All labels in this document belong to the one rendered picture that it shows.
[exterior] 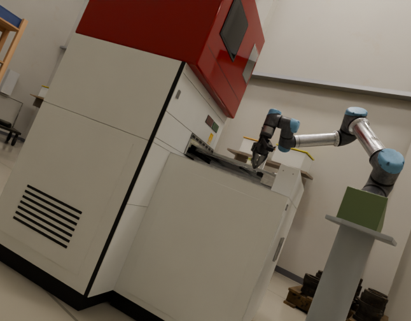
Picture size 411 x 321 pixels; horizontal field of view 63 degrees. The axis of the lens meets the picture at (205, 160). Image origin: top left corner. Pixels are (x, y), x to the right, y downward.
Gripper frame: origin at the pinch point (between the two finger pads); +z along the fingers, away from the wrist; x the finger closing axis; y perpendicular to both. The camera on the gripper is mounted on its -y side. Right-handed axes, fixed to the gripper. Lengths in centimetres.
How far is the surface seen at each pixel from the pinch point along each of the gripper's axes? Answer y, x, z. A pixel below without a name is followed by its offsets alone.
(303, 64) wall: 308, -144, -220
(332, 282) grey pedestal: -46, -36, 40
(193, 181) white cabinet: -17.5, 35.0, 20.9
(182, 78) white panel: -21, 59, -22
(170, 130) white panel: -14, 54, 2
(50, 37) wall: 829, 345, -197
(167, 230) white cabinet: -16, 37, 47
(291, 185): -37.2, -4.2, 5.5
